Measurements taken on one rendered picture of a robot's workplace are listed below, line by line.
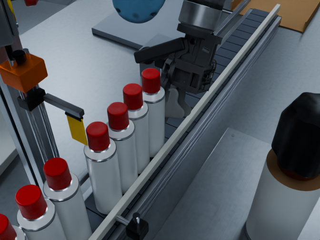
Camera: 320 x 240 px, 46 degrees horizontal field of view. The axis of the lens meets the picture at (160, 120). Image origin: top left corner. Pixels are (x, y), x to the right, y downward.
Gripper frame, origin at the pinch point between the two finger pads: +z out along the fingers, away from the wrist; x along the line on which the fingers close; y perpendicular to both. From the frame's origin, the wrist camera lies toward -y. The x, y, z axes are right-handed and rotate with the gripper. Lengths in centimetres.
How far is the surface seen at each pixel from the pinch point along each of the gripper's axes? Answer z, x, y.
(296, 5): -33, 78, 6
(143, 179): 8.4, -10.7, 4.5
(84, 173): 7.8, -19.1, -2.9
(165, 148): 4.1, -3.2, 4.2
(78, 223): 11.5, -26.6, 2.8
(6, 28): -17.6, -43.6, 1.3
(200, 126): 1.2, 10.0, 5.9
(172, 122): 2.0, 7.5, -0.1
